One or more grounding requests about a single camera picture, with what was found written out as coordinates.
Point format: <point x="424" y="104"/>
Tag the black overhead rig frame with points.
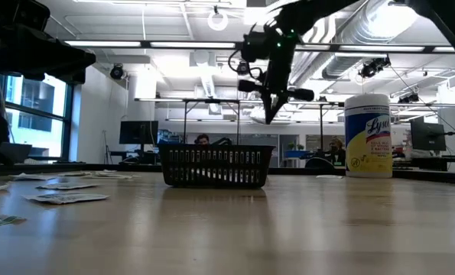
<point x="212" y="101"/>

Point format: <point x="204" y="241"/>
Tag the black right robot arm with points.
<point x="307" y="15"/>

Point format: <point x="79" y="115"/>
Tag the black monitor on arm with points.
<point x="428" y="136"/>

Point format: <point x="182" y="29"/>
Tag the black laptop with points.
<point x="17" y="152"/>

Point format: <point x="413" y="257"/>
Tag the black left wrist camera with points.
<point x="17" y="13"/>

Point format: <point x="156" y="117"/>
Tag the black computer monitor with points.
<point x="138" y="132"/>

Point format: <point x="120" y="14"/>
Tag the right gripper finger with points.
<point x="278" y="102"/>
<point x="269" y="105"/>

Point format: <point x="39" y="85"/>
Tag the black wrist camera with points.
<point x="17" y="13"/>
<point x="254" y="46"/>

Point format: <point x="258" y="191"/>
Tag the large window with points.
<point x="36" y="114"/>

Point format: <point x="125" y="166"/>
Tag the black office chair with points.
<point x="319" y="162"/>

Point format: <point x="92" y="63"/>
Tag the black ceiling spotlight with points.
<point x="243" y="68"/>
<point x="408" y="98"/>
<point x="374" y="66"/>
<point x="117" y="72"/>

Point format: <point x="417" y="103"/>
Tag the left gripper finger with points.
<point x="91" y="61"/>
<point x="72" y="55"/>

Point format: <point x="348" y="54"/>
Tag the silver ventilation duct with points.
<point x="345" y="63"/>

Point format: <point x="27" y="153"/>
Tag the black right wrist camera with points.
<point x="254" y="46"/>

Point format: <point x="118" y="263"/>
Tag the white printed square packet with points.
<point x="32" y="176"/>
<point x="329" y="176"/>
<point x="66" y="197"/>
<point x="74" y="173"/>
<point x="68" y="186"/>

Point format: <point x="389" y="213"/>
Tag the black plastic basket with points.
<point x="215" y="166"/>

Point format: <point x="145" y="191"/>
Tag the Lysol wipes canister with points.
<point x="368" y="137"/>

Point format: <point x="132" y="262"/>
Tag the long ceiling light bar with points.
<point x="192" y="44"/>

